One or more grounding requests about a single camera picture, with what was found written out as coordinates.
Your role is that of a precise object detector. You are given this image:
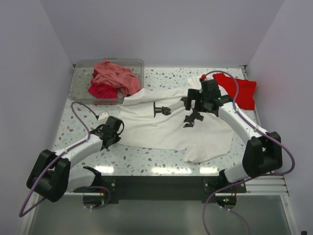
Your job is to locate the dark red t shirt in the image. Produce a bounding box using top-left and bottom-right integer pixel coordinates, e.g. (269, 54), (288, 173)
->
(88, 81), (118, 99)

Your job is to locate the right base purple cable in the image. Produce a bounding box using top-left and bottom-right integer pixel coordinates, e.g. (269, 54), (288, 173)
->
(202, 181), (252, 235)

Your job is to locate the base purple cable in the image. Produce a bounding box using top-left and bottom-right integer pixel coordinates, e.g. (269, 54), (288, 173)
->
(202, 181), (252, 235)
(83, 186), (112, 210)

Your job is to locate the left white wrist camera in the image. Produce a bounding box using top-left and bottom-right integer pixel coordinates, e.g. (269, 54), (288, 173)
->
(97, 112), (110, 122)

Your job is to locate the bright red folded t shirt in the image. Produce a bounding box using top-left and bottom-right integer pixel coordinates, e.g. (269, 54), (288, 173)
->
(213, 73), (257, 110)

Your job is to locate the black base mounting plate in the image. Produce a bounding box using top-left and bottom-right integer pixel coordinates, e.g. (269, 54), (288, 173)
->
(73, 173), (247, 204)

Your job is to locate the clear plastic bin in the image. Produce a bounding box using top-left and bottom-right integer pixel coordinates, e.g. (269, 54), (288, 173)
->
(67, 58), (144, 105)

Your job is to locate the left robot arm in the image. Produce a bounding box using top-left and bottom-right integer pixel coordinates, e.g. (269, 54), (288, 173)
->
(26, 116), (125, 202)

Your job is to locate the pink t shirt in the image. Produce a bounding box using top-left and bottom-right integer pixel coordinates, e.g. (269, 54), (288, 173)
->
(91, 60), (141, 97)

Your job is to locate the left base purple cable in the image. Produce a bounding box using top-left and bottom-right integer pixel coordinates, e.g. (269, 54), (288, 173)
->
(83, 186), (112, 210)

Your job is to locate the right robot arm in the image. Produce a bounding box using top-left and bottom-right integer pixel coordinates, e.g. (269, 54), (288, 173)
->
(184, 79), (283, 192)

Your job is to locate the white printed t shirt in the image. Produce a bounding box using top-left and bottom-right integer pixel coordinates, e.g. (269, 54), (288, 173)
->
(118, 77), (234, 164)

